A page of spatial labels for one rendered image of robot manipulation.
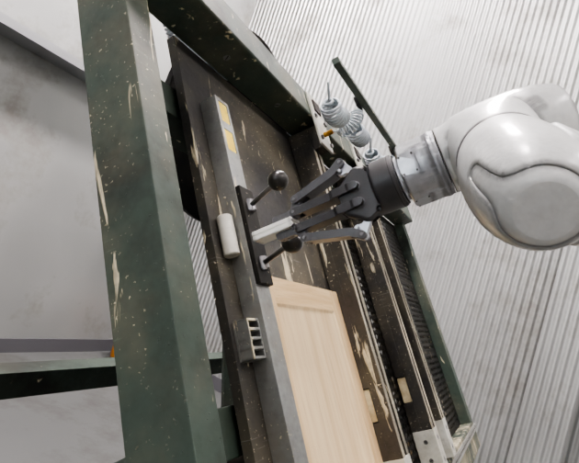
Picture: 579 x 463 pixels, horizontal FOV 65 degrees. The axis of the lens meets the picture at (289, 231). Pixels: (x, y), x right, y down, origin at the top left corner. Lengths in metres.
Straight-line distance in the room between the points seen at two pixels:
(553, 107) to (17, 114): 3.86
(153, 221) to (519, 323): 3.39
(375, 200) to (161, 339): 0.34
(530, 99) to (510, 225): 0.22
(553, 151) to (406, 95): 4.08
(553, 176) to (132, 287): 0.51
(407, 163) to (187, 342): 0.36
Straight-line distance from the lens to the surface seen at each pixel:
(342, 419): 1.10
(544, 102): 0.61
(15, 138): 4.14
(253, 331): 0.82
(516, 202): 0.42
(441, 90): 4.43
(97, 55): 0.88
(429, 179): 0.61
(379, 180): 0.62
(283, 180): 0.81
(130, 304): 0.66
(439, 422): 1.85
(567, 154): 0.44
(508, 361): 3.83
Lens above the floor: 1.39
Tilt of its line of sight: 4 degrees up
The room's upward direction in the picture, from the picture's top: 17 degrees clockwise
